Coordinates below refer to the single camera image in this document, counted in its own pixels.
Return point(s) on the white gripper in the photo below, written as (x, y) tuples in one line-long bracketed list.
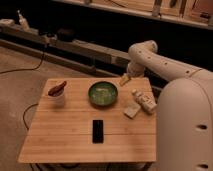
[(133, 70)]

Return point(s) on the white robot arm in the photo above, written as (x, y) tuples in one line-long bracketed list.
[(184, 109)]

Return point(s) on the green ceramic bowl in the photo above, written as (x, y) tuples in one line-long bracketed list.
[(102, 93)]

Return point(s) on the white lotion bottle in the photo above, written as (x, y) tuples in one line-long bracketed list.
[(145, 101)]

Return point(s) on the long wooden bench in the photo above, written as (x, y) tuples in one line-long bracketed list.
[(84, 56)]

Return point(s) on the cream sponge block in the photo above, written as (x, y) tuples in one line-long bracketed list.
[(132, 109)]

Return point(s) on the black smartphone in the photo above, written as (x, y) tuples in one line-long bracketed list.
[(97, 132)]

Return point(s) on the wooden table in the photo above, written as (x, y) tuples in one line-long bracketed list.
[(64, 134)]

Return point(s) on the red-brown object in cup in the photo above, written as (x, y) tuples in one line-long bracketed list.
[(57, 88)]

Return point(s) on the white cup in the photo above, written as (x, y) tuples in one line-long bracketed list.
[(58, 98)]

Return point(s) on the black round device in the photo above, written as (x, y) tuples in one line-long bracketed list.
[(65, 35)]

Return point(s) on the white spray bottle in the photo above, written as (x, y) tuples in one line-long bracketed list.
[(23, 22)]

